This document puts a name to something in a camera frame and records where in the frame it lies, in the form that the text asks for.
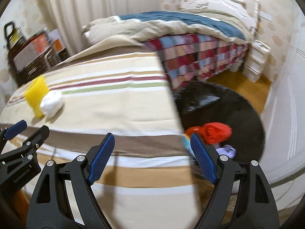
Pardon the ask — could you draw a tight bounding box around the lilac paper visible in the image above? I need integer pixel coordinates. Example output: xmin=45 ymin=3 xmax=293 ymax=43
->
xmin=216 ymin=145 xmax=236 ymax=159

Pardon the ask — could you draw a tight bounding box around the red foam fruit net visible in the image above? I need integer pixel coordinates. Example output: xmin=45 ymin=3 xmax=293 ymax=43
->
xmin=202 ymin=122 xmax=232 ymax=145

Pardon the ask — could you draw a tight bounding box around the teal and white box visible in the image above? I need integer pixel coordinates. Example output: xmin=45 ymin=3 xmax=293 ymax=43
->
xmin=181 ymin=134 xmax=195 ymax=159

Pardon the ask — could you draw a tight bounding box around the red orange plastic bag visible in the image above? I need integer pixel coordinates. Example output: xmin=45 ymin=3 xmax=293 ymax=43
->
xmin=185 ymin=126 xmax=205 ymax=137

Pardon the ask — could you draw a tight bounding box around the black trash bag bin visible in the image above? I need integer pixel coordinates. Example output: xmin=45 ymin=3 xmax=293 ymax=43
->
xmin=173 ymin=81 xmax=265 ymax=163

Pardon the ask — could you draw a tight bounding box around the crumpled white plastic bag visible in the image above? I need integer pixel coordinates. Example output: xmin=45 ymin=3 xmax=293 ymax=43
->
xmin=40 ymin=90 xmax=64 ymax=118

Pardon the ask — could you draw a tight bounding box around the yellow foam fruit net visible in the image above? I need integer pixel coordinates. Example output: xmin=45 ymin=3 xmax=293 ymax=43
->
xmin=24 ymin=76 xmax=49 ymax=118

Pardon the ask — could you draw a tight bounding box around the white door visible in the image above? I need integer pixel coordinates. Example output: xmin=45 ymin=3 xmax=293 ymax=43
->
xmin=258 ymin=11 xmax=305 ymax=210

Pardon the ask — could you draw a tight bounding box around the black hand trolley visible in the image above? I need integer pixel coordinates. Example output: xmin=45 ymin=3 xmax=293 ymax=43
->
xmin=4 ymin=21 xmax=26 ymax=60

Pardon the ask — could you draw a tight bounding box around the striped beige bed sheet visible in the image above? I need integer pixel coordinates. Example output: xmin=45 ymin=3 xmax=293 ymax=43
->
xmin=1 ymin=47 xmax=212 ymax=228

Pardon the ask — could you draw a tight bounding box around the cream curtain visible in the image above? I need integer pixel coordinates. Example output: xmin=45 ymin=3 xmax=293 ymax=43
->
xmin=43 ymin=0 xmax=161 ymax=55

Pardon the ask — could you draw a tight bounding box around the beige and teal duvet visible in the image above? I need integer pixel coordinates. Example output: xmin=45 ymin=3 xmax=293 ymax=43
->
xmin=82 ymin=9 xmax=253 ymax=45

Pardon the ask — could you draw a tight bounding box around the white plastic drawer unit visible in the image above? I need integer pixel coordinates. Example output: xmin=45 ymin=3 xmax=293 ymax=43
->
xmin=242 ymin=40 xmax=271 ymax=82

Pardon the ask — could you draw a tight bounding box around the plaid bed skirt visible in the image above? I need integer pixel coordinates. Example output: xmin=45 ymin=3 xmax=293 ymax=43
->
xmin=143 ymin=34 xmax=248 ymax=90

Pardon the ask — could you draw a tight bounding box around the white wooden headboard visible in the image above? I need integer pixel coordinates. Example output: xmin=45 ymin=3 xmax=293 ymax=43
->
xmin=180 ymin=0 xmax=260 ymax=35

